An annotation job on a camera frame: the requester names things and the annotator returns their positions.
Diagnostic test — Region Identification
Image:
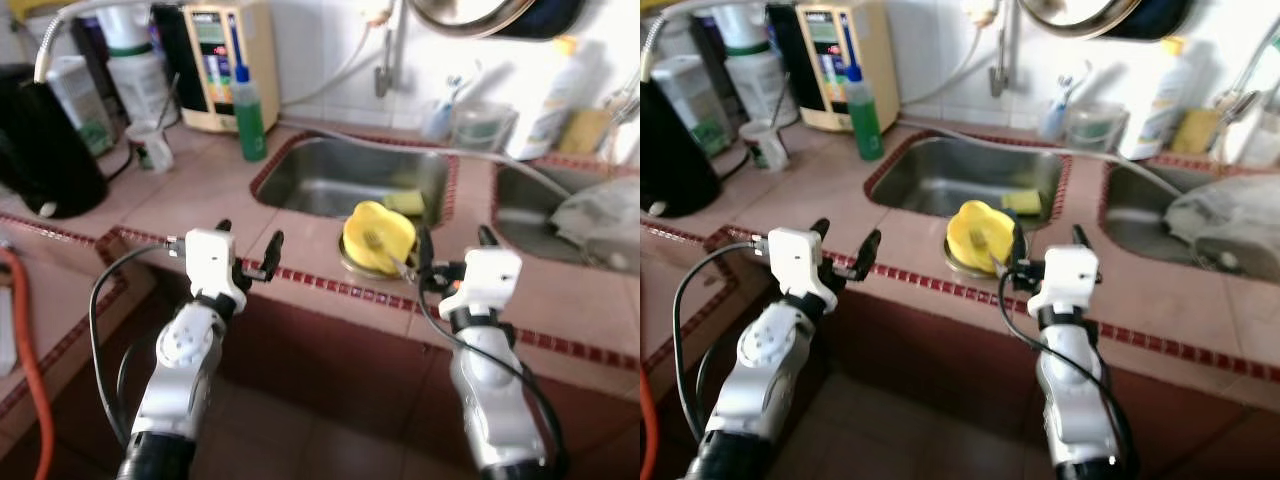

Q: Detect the yellow plastic bowl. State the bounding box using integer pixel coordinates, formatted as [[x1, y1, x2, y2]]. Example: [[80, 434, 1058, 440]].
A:
[[946, 200, 1019, 274], [342, 200, 417, 276]]

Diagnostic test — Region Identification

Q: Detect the steel sink basin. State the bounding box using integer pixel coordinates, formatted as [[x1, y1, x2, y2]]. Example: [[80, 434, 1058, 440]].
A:
[[865, 135, 1073, 221], [250, 135, 459, 223], [1098, 160, 1280, 281], [492, 160, 640, 273]]

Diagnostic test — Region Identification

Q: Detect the round steel bowl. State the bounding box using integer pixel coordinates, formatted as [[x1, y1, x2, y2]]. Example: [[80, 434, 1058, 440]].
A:
[[942, 245, 1011, 281], [338, 245, 411, 281]]

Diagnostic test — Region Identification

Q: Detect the white printed mug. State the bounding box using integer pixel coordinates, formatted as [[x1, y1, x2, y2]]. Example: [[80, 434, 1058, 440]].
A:
[[738, 120, 789, 171], [125, 120, 174, 173]]

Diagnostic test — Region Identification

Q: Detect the green dish soap bottle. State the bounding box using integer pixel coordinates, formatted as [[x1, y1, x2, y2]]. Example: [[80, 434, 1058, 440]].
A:
[[843, 65, 886, 163], [230, 65, 269, 163]]

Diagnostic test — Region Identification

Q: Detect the clear plastic tub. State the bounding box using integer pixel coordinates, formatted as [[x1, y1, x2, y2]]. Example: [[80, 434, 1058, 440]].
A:
[[452, 100, 516, 153], [1065, 100, 1129, 153]]

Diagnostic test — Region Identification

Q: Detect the clear plastic bag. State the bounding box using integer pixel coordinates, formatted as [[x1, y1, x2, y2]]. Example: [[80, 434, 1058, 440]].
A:
[[1165, 175, 1280, 273], [552, 178, 640, 271]]

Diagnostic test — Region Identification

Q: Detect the clear plastic toothbrush cup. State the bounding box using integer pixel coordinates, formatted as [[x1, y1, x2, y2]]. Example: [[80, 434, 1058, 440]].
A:
[[420, 95, 456, 141], [1035, 95, 1071, 141]]

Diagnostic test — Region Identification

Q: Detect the metal spoon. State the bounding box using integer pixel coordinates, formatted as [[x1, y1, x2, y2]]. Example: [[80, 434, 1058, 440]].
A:
[[772, 72, 793, 131], [160, 72, 181, 131]]

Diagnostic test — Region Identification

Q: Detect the white detergent bottle yellow cap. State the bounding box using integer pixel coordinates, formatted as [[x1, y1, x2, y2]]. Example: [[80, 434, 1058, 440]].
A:
[[505, 35, 591, 161], [1118, 35, 1196, 161]]

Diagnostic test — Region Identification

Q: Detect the mustard yellow sponge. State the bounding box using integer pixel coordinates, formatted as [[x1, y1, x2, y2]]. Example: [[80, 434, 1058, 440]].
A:
[[558, 107, 611, 156], [1170, 107, 1223, 156]]

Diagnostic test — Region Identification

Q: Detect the beige water ionizer appliance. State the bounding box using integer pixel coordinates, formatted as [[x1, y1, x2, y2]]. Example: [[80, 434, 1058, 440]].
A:
[[150, 0, 281, 134], [770, 0, 901, 134]]

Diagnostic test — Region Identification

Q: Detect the large white plastic jar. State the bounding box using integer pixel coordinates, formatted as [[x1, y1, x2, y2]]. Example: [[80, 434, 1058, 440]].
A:
[[710, 3, 796, 129], [95, 5, 179, 129]]

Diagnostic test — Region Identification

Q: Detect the black kettle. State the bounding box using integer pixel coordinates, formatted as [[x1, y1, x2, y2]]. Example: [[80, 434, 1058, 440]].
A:
[[640, 78, 723, 219], [0, 62, 109, 219]]

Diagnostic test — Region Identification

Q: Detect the thin white tube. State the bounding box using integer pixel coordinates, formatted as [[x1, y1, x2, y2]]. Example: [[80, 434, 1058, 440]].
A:
[[278, 25, 381, 109], [895, 25, 991, 109]]

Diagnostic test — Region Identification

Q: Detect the white jug green label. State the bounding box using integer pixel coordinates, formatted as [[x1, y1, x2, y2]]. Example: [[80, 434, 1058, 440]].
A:
[[45, 55, 116, 156], [660, 55, 731, 156]]

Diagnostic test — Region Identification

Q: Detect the chrome gooseneck faucet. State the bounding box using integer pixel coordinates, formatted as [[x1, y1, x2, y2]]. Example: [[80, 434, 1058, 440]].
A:
[[1215, 20, 1280, 126]]

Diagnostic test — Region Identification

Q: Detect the hanging steel wok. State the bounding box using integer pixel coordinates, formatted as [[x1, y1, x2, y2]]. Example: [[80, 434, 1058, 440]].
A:
[[1018, 0, 1196, 41], [405, 0, 589, 41]]

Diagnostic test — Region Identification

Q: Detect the silver flexible spout pipe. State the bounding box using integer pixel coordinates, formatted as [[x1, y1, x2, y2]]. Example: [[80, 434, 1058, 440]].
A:
[[33, 0, 151, 86], [640, 0, 771, 86]]

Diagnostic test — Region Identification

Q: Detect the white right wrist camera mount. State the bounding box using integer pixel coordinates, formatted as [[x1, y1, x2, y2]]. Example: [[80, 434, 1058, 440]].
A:
[[440, 248, 524, 323], [1027, 245, 1101, 319]]

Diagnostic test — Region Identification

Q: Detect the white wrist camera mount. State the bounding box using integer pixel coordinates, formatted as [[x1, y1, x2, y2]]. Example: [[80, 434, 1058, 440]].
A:
[[185, 229, 249, 313], [440, 248, 524, 323], [765, 228, 839, 313], [1027, 245, 1101, 319]]

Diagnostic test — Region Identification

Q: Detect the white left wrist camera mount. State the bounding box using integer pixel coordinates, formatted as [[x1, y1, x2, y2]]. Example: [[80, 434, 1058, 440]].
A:
[[185, 229, 249, 313], [765, 228, 839, 313]]

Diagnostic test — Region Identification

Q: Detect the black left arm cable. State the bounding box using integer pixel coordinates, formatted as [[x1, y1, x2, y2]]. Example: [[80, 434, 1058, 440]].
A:
[[88, 243, 189, 446], [672, 240, 769, 446]]

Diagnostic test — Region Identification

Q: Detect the grey wall tap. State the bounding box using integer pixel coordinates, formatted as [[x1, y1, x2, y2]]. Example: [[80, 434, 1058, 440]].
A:
[[985, 0, 1021, 99], [365, 0, 409, 99]]

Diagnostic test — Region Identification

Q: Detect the orange hose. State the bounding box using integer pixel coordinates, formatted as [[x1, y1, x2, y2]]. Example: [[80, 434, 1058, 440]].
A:
[[0, 245, 53, 480], [640, 370, 666, 480]]

